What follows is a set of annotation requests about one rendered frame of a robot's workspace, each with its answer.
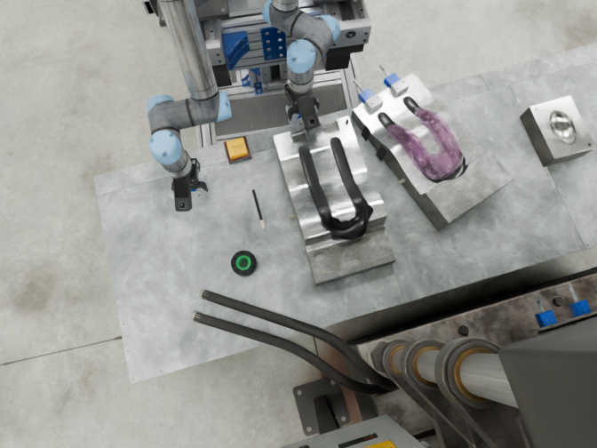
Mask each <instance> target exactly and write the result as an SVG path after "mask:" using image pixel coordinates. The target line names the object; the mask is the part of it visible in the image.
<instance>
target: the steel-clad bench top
mask: <svg viewBox="0 0 597 448"><path fill-rule="evenodd" d="M426 89H427V90H428V91H429V92H430V93H431V94H432V95H433V96H434V97H435V98H436V99H437V100H439V101H441V102H442V103H444V104H446V105H447V106H449V107H450V108H452V109H453V110H454V111H455V112H456V113H457V114H458V116H459V117H460V119H461V120H462V122H463V123H464V125H465V127H466V129H467V130H468V131H469V133H470V135H471V136H472V138H473V139H474V141H475V143H476V144H477V145H478V147H479V148H480V149H481V150H482V152H483V153H486V152H488V151H491V152H492V153H493V154H494V155H495V156H496V158H497V159H498V160H499V161H500V163H501V164H502V165H503V166H504V167H505V168H506V169H507V170H508V171H509V173H510V174H511V175H512V176H513V178H514V180H512V181H511V182H510V183H509V184H507V185H506V186H505V187H503V188H502V189H501V190H499V191H498V192H497V193H496V194H494V195H493V196H491V197H489V198H488V199H486V200H485V201H483V202H482V203H480V204H478V205H477V206H475V207H474V208H473V209H472V210H471V211H469V212H467V213H466V214H464V215H463V216H461V217H460V218H458V219H457V220H455V221H453V222H452V223H450V224H449V225H448V226H447V227H445V228H443V229H442V230H440V231H439V232H438V231H437V229H436V228H435V227H434V225H433V224H432V222H431V221H430V220H429V219H428V218H427V217H426V215H425V214H424V213H423V211H422V210H421V209H420V207H419V206H418V204H417V203H416V202H415V200H414V199H413V198H412V197H411V195H410V194H409V192H408V191H407V190H406V188H405V187H404V186H403V184H399V180H398V179H397V177H396V176H395V175H394V173H393V172H392V170H391V169H390V168H389V166H388V165H387V164H386V162H385V161H384V160H383V159H382V161H380V160H379V159H378V157H377V156H376V154H377V152H378V151H377V150H376V149H375V148H374V147H373V146H372V145H371V143H370V142H369V140H367V141H366V140H365V139H364V138H363V136H362V135H361V134H362V131H361V129H360V128H359V127H358V126H357V124H356V123H355V122H354V120H353V119H352V117H351V115H352V111H353V109H354V108H349V109H345V110H342V111H339V112H335V113H331V114H328V115H325V116H318V119H319V122H320V123H322V124H327V123H331V122H334V121H335V119H337V118H341V117H344V116H349V119H350V122H351V125H352V127H353V130H354V134H355V137H356V140H357V143H358V145H359V148H360V150H361V153H362V158H363V161H364V163H365V166H366V169H367V172H368V174H369V175H370V178H371V180H372V182H373V184H374V186H375V187H376V189H377V191H378V193H379V195H380V197H381V199H382V202H383V204H384V206H385V209H386V214H387V217H386V221H385V227H386V232H387V235H388V238H389V240H390V243H391V245H392V248H393V251H394V255H395V258H396V261H395V262H394V263H393V264H389V265H386V266H383V267H380V268H374V269H372V270H368V271H365V272H362V273H359V274H355V275H352V276H347V277H344V278H340V279H338V280H334V281H331V282H328V283H325V284H319V285H315V283H314V278H313V275H312V271H311V268H310V266H309V262H308V259H307V256H306V251H305V248H304V245H303V242H302V238H301V235H300V233H299V227H298V224H297V221H296V219H290V216H291V215H292V214H294V211H293V209H292V205H291V200H290V197H289V194H288V191H287V188H286V185H285V182H284V178H283V173H282V170H281V167H280V164H279V161H278V158H277V154H276V152H275V144H274V139H273V136H274V135H277V134H281V133H284V132H291V133H292V132H297V131H298V130H297V128H296V123H295V125H290V124H288V125H285V126H282V127H278V128H274V129H272V130H268V131H264V132H259V133H255V134H252V135H248V136H246V139H247V141H248V145H249V148H250V152H251V157H252V159H249V160H245V161H242V162H239V163H235V164H229V162H228V159H227V152H226V150H225V146H224V142H221V143H218V144H215V145H211V146H208V147H204V148H199V149H195V150H191V151H188V152H187V153H188V154H189V156H190V157H191V158H197V160H198V162H199V163H200V171H199V178H200V179H202V178H203V176H204V175H206V177H207V183H208V188H209V190H210V194H209V195H207V196H206V199H205V206H202V207H192V209H191V210H190V211H189V212H177V211H176V210H175V201H174V192H173V191H172V190H171V183H172V182H173V178H172V177H171V176H170V175H169V174H168V173H167V172H166V171H165V170H164V168H163V167H162V166H161V165H160V164H159V163H158V162H157V161H156V160H155V161H151V162H147V163H144V164H138V165H134V166H132V167H128V168H124V169H121V170H118V171H114V172H108V173H105V174H101V175H98V176H94V177H93V178H94V183H95V188H96V193H97V198H98V203H99V212H100V217H101V223H102V227H103V233H104V237H105V243H106V248H107V257H108V262H109V267H110V273H111V277H112V283H113V288H114V293H115V302H116V307H117V313H118V317H119V323H120V328H121V333H122V338H123V347H124V353H125V357H126V363H127V367H128V373H129V378H130V383H131V384H133V383H137V382H140V381H143V380H148V379H151V378H154V377H157V376H161V375H164V374H166V373H170V372H175V371H178V370H181V369H185V368H188V367H190V366H194V365H197V364H202V363H205V362H208V361H211V360H214V359H218V358H221V357H223V356H229V355H232V354H235V353H238V352H242V351H244V350H247V349H251V348H255V347H259V346H262V345H266V343H263V342H260V341H256V340H252V339H249V338H246V337H243V336H240V335H237V334H234V333H231V332H226V331H223V330H220V329H217V328H214V327H211V326H209V325H206V324H200V323H197V322H195V321H192V320H191V315H192V313H193V312H194V311H196V312H200V313H203V314H205V315H208V316H214V317H217V318H219V319H223V320H226V321H228V322H232V323H235V324H239V325H243V326H246V327H249V328H251V329H255V330H258V331H261V332H266V333H269V334H272V335H275V336H278V337H281V338H284V339H286V338H289V337H292V336H295V335H299V334H301V333H303V332H298V331H295V330H292V329H290V328H287V327H284V326H281V325H279V324H274V323H271V322H268V321H266V320H263V319H260V318H258V317H255V316H251V315H248V314H245V313H243V312H240V311H237V310H234V309H231V308H227V307H224V306H221V305H219V304H216V303H213V302H210V301H208V300H204V299H201V298H199V293H200V291H201V290H202V289H204V290H207V291H210V292H215V293H217V294H220V295H223V296H226V297H229V298H232V299H235V300H239V301H242V302H245V303H248V304H251V305H253V306H256V307H259V308H263V309H266V310H269V311H272V312H275V313H277V314H280V315H283V316H287V317H290V318H293V319H296V320H299V321H301V322H304V323H307V324H311V325H314V326H317V327H319V328H323V327H325V326H328V325H332V324H336V323H340V322H343V321H346V320H349V319H352V318H356V317H358V316H364V315H367V314H369V313H373V312H376V311H379V310H382V309H385V308H390V307H393V306H397V305H400V304H403V303H406V302H409V301H413V300H417V299H421V298H424V297H426V296H430V295H433V294H436V293H439V292H445V291H448V290H450V289H454V288H457V287H460V286H463V285H466V284H471V283H474V282H478V281H481V280H484V279H487V278H490V277H493V276H498V275H502V274H504V273H507V272H511V271H514V270H517V269H520V268H526V267H528V266H531V265H535V264H538V263H541V262H544V261H547V260H552V259H555V258H559V257H561V256H564V255H568V254H571V253H574V252H579V251H583V250H585V249H588V248H592V247H594V246H597V43H595V44H589V45H586V46H582V47H579V48H576V49H572V50H568V51H565V52H559V53H555V54H552V55H549V56H545V57H542V58H538V59H535V60H529V61H525V62H523V63H519V64H515V65H512V66H509V67H505V68H499V69H496V70H492V71H489V72H485V73H481V74H479V75H475V76H469V77H466V78H462V79H458V80H455V81H452V82H448V83H445V84H439V85H436V86H432V87H428V88H426ZM567 96H571V98H572V99H573V101H574V103H575V105H576V107H577V110H578V112H579V114H580V115H581V117H582V119H583V121H584V123H585V126H586V128H587V130H588V131H589V133H590V135H591V137H592V139H593V142H594V144H595V146H596V148H595V149H594V150H592V151H591V152H589V153H588V154H586V155H585V156H581V157H578V158H575V159H571V160H568V161H565V162H561V163H558V164H553V165H549V166H547V167H543V165H542V164H541V162H540V160H539V157H538V155H537V152H536V150H535V149H534V146H533V144H532V142H531V140H530V138H529V135H528V133H527V131H526V129H525V127H524V125H523V123H522V120H521V118H520V116H521V115H522V114H523V113H524V112H525V111H526V110H527V109H528V108H529V107H531V106H534V105H537V104H541V103H544V102H548V101H551V100H557V99H560V98H563V97H567ZM355 108H356V107H355ZM263 135H264V136H263ZM253 189H255V192H256V196H257V199H258V202H259V208H260V211H261V215H262V218H263V221H264V224H265V228H262V227H261V223H260V219H259V214H258V210H257V206H256V204H255V200H254V196H253V194H252V190H253ZM239 251H249V252H251V253H252V254H253V255H254V256H255V258H256V260H257V263H258V265H257V268H256V270H255V272H254V273H253V274H252V275H250V276H238V275H237V274H236V273H235V272H234V270H233V269H232V267H231V259H232V258H233V256H234V255H235V254H236V253H237V252H239ZM397 282H398V283H397Z"/></svg>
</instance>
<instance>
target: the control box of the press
mask: <svg viewBox="0 0 597 448"><path fill-rule="evenodd" d="M293 394H294V397H295V401H296V405H297V407H298V414H299V417H300V420H301V424H302V428H303V430H304V434H305V435H306V436H311V435H314V434H318V433H319V436H314V437H311V438H308V439H305V440H302V441H299V442H296V443H293V444H288V445H285V446H283V447H279V448H433V446H432V445H430V444H429V443H428V442H426V441H425V440H422V441H421V443H420V442H419V441H418V440H417V439H416V438H415V437H414V436H412V435H411V434H410V433H409V432H408V431H406V430H405V429H404V428H403V427H401V426H400V425H399V424H400V421H399V420H398V419H397V418H396V417H395V416H393V417H392V418H391V417H390V416H388V415H387V414H385V415H382V416H378V417H376V418H373V419H370V420H365V421H362V422H359V423H356V424H354V425H350V426H347V427H344V428H341V426H344V425H346V424H348V423H349V422H350V418H349V415H348V411H347V408H346V403H345V400H344V397H343V394H342V390H341V387H340V385H339V384H338V383H337V382H335V381H334V380H332V379H330V378H329V377H327V378H324V379H320V380H316V381H312V382H309V383H307V384H303V385H300V386H297V387H295V388H294V389H293Z"/></svg>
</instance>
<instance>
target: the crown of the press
mask: <svg viewBox="0 0 597 448"><path fill-rule="evenodd" d="M498 357H499V359H500V362H501V364H502V366H503V369H504V371H505V375H506V377H507V380H508V382H509V385H510V387H511V390H512V391H513V396H514V398H515V401H516V403H517V405H518V407H519V410H520V413H521V416H522V418H523V421H524V423H525V426H526V428H527V430H528V433H529V437H530V439H531V442H532V443H533V446H534V448H597V319H594V320H591V321H588V322H585V323H582V324H577V325H574V326H571V327H568V328H565V329H562V330H559V331H556V332H551V333H548V334H545V335H542V336H539V337H536V338H533V339H530V340H525V341H522V342H519V343H516V344H513V345H510V346H507V347H504V348H501V349H500V350H499V351H498Z"/></svg>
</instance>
